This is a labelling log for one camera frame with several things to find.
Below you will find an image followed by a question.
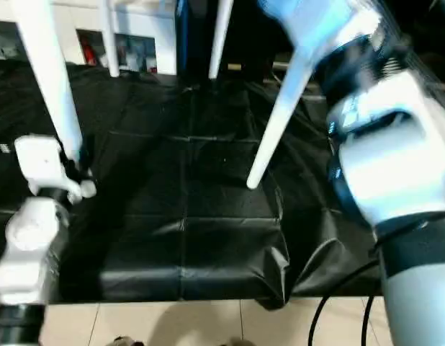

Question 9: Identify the white plastic table leg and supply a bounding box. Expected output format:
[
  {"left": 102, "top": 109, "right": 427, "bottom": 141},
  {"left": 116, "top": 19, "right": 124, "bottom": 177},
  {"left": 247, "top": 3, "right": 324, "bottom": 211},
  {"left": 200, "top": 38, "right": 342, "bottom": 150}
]
[
  {"left": 99, "top": 0, "right": 122, "bottom": 78},
  {"left": 246, "top": 35, "right": 319, "bottom": 191},
  {"left": 17, "top": 0, "right": 98, "bottom": 198},
  {"left": 207, "top": 0, "right": 235, "bottom": 79}
]

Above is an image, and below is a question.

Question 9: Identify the red bottle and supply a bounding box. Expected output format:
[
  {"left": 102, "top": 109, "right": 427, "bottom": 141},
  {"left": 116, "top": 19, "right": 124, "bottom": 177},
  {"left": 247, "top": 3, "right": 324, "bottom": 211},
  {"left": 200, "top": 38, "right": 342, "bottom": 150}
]
[{"left": 81, "top": 39, "right": 96, "bottom": 66}]

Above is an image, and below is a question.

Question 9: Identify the black plastic mat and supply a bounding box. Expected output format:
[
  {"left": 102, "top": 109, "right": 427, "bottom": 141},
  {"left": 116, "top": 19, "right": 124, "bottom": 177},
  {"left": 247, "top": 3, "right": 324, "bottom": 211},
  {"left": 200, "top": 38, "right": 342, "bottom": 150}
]
[{"left": 0, "top": 59, "right": 389, "bottom": 311}]

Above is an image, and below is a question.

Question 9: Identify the white cabinet with glass doors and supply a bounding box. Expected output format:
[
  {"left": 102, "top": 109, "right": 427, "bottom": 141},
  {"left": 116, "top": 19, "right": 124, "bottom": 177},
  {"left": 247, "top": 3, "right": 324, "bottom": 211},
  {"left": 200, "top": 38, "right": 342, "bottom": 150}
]
[{"left": 0, "top": 0, "right": 180, "bottom": 76}]

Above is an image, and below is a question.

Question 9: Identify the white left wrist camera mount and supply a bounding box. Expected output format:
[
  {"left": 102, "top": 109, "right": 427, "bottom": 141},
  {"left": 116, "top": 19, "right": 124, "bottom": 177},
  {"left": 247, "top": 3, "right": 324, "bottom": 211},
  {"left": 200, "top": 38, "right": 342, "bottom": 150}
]
[{"left": 14, "top": 135, "right": 83, "bottom": 205}]

